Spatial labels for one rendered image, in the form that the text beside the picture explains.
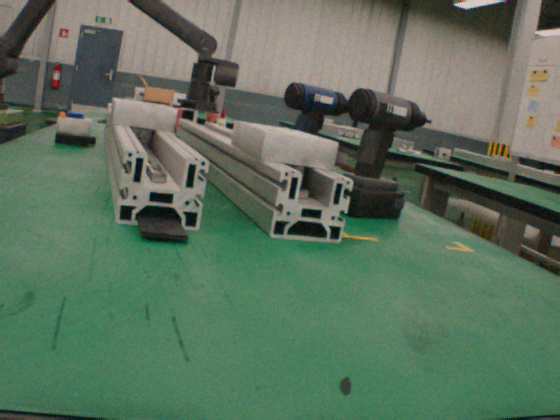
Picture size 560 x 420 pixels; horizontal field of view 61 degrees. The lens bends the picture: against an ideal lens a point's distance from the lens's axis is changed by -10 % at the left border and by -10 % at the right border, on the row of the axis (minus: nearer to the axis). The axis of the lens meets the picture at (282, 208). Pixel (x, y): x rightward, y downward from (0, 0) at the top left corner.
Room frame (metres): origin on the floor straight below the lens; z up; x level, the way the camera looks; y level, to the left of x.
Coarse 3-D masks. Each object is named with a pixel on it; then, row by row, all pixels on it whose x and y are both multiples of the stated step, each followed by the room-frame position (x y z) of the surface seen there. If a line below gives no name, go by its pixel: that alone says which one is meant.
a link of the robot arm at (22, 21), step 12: (36, 0) 1.32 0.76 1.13; (48, 0) 1.33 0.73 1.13; (24, 12) 1.32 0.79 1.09; (36, 12) 1.32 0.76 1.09; (12, 24) 1.31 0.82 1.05; (24, 24) 1.32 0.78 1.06; (36, 24) 1.34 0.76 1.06; (12, 36) 1.31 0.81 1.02; (24, 36) 1.32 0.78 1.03; (0, 48) 1.29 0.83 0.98; (12, 48) 1.31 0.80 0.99; (0, 60) 1.29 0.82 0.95; (0, 72) 1.29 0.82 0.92
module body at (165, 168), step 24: (120, 144) 0.65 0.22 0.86; (144, 144) 0.88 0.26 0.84; (168, 144) 0.73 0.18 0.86; (120, 168) 0.58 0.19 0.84; (144, 168) 0.57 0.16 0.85; (168, 168) 0.70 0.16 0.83; (192, 168) 0.61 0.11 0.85; (120, 192) 0.58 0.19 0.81; (144, 192) 0.57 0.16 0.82; (168, 192) 0.58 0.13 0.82; (192, 192) 0.59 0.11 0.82; (120, 216) 0.58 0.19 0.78; (192, 216) 0.62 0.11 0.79
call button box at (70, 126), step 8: (64, 120) 1.11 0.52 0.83; (72, 120) 1.12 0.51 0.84; (80, 120) 1.13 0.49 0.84; (88, 120) 1.14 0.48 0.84; (56, 128) 1.11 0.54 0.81; (64, 128) 1.11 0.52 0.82; (72, 128) 1.12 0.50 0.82; (80, 128) 1.13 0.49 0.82; (88, 128) 1.13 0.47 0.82; (56, 136) 1.11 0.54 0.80; (64, 136) 1.11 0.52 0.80; (72, 136) 1.12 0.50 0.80; (80, 136) 1.13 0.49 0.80; (88, 136) 1.14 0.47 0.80; (72, 144) 1.12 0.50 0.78; (80, 144) 1.13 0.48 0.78; (88, 144) 1.14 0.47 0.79
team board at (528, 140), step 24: (552, 48) 3.88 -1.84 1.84; (528, 72) 4.10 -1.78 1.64; (552, 72) 3.83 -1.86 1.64; (528, 96) 4.05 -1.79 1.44; (552, 96) 3.77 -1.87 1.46; (528, 120) 3.99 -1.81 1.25; (552, 120) 3.72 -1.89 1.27; (528, 144) 3.93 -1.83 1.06; (552, 144) 3.66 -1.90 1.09; (504, 216) 4.09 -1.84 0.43; (552, 264) 3.41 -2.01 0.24
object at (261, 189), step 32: (192, 128) 1.18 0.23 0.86; (224, 128) 1.25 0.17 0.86; (224, 160) 0.88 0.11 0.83; (256, 160) 0.72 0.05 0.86; (224, 192) 0.85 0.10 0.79; (256, 192) 0.73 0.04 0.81; (288, 192) 0.64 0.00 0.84; (320, 192) 0.69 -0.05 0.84; (288, 224) 0.64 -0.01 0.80; (320, 224) 0.67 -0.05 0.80
